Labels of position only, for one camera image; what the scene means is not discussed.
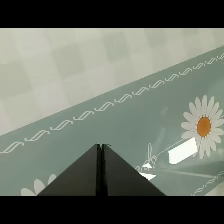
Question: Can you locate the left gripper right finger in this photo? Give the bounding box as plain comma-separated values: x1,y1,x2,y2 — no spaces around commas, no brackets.
100,143,167,197

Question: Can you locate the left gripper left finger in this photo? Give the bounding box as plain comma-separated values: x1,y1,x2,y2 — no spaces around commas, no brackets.
37,143,101,197

